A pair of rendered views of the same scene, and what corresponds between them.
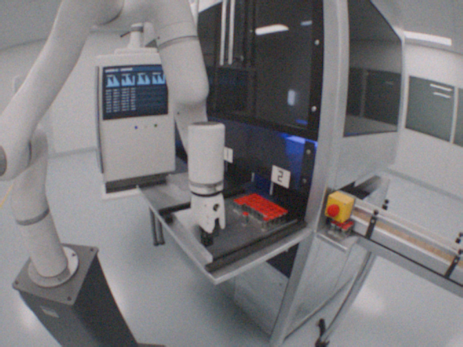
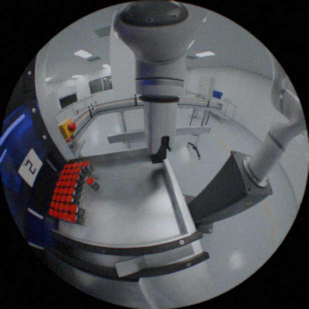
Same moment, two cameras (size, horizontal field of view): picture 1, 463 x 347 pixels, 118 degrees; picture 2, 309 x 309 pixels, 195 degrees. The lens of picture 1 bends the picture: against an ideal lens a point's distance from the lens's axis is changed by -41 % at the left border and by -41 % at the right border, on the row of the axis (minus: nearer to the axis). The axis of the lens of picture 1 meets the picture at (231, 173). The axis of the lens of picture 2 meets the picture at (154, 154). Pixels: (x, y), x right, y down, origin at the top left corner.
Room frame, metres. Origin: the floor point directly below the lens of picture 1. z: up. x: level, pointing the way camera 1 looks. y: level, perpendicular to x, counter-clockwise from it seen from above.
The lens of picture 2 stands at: (0.69, 0.13, 1.10)
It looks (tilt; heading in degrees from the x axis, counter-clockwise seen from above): 43 degrees down; 205
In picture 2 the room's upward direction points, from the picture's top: straight up
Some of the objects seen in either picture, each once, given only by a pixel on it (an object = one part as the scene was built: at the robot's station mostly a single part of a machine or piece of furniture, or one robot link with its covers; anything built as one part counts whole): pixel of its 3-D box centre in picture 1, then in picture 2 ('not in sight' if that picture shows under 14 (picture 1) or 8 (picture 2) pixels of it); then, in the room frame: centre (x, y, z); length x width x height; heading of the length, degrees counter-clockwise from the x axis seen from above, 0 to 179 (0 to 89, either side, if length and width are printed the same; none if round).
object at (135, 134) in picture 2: not in sight; (166, 131); (-0.38, -0.20, 0.49); 1.60 x 0.08 x 0.12; 127
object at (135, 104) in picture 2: not in sight; (156, 100); (-0.29, -0.32, 0.92); 1.90 x 0.16 x 0.16; 127
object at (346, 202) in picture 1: (340, 206); (64, 129); (0.62, -0.35, 1.00); 0.08 x 0.07 x 0.07; 127
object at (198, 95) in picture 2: not in sight; (197, 105); (-3.07, 0.15, 0.47); 0.94 x 0.94 x 0.93
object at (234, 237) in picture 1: (234, 221); (104, 191); (0.68, -0.02, 0.90); 0.34 x 0.26 x 0.04; 127
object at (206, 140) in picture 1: (205, 150); (160, 44); (0.53, 0.06, 1.17); 0.09 x 0.08 x 0.13; 20
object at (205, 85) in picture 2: not in sight; (204, 91); (-6.53, 0.49, 1.03); 1.20 x 0.43 x 2.05; 37
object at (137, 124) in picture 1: (133, 112); not in sight; (1.34, 0.61, 1.19); 0.50 x 0.19 x 0.78; 122
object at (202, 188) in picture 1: (206, 183); (159, 88); (0.53, 0.06, 1.09); 0.09 x 0.08 x 0.03; 37
